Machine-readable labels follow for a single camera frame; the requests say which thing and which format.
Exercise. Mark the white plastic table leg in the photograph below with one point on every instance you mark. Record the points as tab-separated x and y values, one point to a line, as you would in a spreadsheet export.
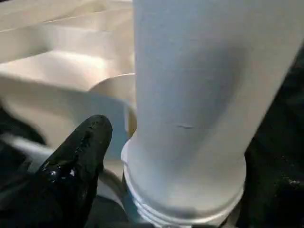
190	95

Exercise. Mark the white plastic table top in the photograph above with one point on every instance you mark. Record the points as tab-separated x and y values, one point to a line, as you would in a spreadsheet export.
47	78

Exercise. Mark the black mat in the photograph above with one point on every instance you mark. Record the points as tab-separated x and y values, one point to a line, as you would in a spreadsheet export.
297	95

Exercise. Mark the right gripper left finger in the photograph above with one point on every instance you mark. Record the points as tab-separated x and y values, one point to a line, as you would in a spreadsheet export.
71	180

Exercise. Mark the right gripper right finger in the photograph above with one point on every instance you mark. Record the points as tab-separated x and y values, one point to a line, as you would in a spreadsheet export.
273	194

